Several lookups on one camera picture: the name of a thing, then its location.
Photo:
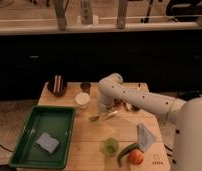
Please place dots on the silver metal fork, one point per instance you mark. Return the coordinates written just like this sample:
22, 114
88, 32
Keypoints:
96, 117

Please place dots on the green plastic cup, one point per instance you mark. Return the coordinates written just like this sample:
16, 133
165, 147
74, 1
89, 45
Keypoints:
110, 146

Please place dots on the blue sponge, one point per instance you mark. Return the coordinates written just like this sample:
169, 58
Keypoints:
48, 143

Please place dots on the dark bowl with chopsticks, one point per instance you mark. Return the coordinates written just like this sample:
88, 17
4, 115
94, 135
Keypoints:
57, 86

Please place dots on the red tomato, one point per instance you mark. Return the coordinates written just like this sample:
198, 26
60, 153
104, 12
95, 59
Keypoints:
135, 157

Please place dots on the small dark cup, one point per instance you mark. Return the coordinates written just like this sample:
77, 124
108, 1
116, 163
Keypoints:
85, 87

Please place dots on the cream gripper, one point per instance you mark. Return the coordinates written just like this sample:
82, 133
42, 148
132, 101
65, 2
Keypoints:
102, 111

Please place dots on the orange bowl with food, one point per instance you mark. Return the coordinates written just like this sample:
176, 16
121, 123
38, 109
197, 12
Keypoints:
117, 103

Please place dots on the green plastic tray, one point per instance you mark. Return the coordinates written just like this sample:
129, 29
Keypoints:
58, 123

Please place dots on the white round container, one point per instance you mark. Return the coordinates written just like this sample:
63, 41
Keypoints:
82, 100

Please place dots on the blue folded cloth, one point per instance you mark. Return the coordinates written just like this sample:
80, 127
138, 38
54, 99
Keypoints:
145, 137

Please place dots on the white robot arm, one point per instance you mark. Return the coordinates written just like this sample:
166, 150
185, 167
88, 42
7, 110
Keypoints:
185, 115

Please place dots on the small yellowish food piece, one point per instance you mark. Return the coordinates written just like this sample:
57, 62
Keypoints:
127, 106

